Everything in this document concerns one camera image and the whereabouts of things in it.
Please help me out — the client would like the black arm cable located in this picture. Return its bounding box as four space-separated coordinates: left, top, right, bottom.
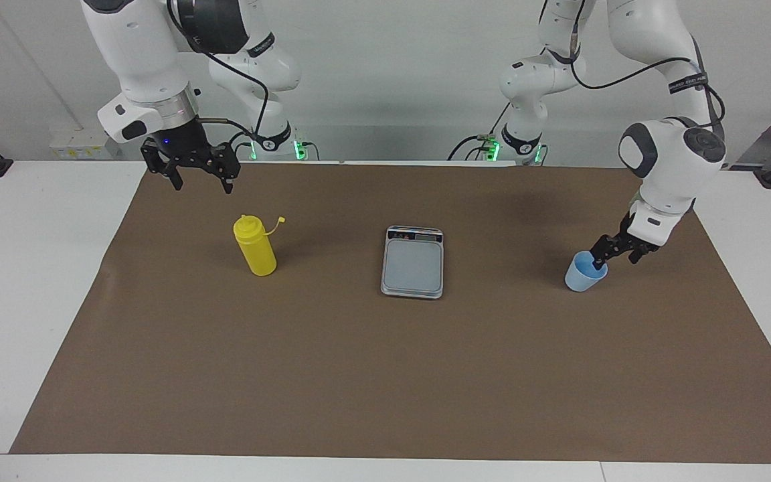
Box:
538 0 726 141
167 0 272 158

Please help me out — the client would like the brown paper table mat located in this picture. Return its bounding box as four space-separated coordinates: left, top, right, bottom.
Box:
9 163 771 465

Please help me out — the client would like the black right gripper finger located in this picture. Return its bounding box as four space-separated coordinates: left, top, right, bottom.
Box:
141 139 185 192
207 141 242 195

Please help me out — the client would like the silver digital kitchen scale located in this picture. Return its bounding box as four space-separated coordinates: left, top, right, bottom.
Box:
380 226 444 300

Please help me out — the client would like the light blue plastic cup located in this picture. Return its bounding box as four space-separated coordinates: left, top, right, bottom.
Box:
564 251 608 293

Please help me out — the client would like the yellow squeeze bottle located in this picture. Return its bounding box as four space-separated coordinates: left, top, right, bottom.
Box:
233 214 286 277

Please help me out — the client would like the white wall socket box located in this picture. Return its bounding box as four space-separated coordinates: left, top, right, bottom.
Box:
50 131 113 160

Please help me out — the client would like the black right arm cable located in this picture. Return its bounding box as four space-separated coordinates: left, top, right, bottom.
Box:
167 0 272 158

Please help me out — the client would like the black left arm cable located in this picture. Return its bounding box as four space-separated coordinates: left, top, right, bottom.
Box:
538 0 726 141

